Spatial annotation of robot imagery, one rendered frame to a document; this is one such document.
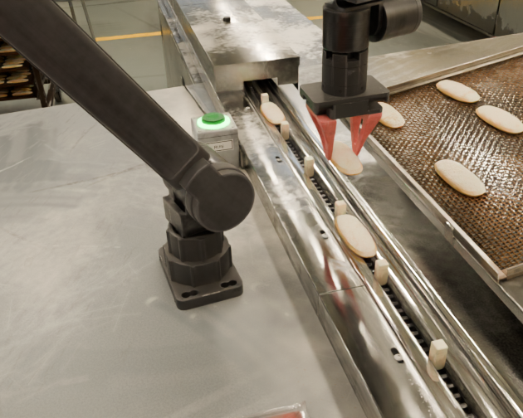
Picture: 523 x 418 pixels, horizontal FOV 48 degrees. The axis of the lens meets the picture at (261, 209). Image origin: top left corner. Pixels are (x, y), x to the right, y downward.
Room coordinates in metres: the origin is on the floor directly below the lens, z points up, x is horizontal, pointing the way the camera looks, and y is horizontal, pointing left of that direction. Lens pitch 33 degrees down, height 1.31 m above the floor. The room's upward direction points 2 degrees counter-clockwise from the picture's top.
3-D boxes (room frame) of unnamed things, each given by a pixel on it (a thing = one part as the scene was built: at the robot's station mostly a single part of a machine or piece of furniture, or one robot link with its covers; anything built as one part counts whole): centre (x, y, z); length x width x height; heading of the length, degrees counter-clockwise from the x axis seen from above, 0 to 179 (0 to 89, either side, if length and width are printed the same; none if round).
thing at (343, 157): (0.72, -0.11, 0.93); 0.10 x 0.04 x 0.01; 14
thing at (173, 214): (0.63, 0.07, 0.94); 0.09 x 0.05 x 0.10; 120
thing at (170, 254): (0.61, 0.08, 0.86); 0.12 x 0.09 x 0.08; 19
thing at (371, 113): (0.73, -0.12, 0.98); 0.07 x 0.07 x 0.09; 14
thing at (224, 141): (0.93, 0.07, 0.84); 0.08 x 0.08 x 0.11; 13
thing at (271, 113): (1.05, -0.03, 0.86); 0.10 x 0.04 x 0.01; 13
